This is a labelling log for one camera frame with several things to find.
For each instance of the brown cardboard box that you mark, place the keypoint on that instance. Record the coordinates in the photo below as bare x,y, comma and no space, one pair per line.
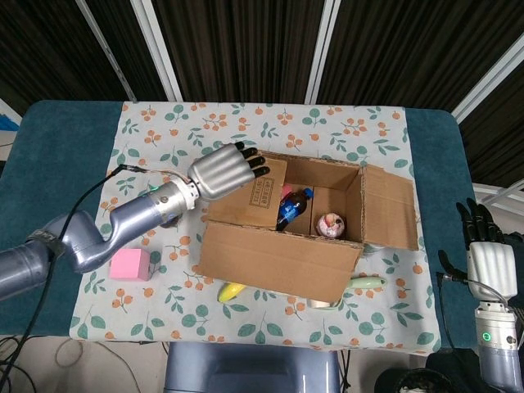
278,262

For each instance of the blue grey right robot arm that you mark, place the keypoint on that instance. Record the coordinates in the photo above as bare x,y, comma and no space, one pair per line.
497,352

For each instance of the cola bottle with blue label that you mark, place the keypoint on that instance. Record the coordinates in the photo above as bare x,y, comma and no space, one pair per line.
290,210

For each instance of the thin grey frame rail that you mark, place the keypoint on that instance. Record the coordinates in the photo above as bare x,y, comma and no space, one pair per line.
108,53

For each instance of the blue grey left robot arm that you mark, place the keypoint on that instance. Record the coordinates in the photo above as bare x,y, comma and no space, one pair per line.
131,213

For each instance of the teal table cover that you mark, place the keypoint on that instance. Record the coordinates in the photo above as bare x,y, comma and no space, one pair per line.
53,163

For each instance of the blue grey robot torso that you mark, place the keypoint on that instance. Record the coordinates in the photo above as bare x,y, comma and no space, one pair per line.
254,368

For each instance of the pink foam block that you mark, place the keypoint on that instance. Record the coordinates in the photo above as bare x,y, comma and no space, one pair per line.
129,266

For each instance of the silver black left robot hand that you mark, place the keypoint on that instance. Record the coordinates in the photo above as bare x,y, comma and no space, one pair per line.
221,174

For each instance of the blue white board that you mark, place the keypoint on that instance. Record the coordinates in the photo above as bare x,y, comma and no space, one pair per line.
8,118

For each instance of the white frame post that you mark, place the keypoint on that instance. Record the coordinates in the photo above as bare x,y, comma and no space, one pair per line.
323,49
487,86
157,49

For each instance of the pink round toy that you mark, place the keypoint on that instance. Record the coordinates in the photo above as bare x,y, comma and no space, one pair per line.
331,226

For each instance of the yellow toy banana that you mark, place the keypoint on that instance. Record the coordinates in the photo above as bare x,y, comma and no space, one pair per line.
231,292

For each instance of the black pleated curtain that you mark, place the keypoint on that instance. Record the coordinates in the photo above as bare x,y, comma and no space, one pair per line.
245,41

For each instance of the small pink red item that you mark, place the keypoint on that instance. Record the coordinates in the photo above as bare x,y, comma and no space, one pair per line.
287,190

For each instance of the black bin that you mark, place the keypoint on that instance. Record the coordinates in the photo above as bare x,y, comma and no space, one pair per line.
409,382

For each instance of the white metal rack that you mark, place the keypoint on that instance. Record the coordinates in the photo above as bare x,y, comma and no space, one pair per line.
501,190

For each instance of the floral leaf print tablecloth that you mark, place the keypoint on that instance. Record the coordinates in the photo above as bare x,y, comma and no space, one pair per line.
245,327

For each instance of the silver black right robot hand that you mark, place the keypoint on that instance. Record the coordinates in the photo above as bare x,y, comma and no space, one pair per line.
491,266

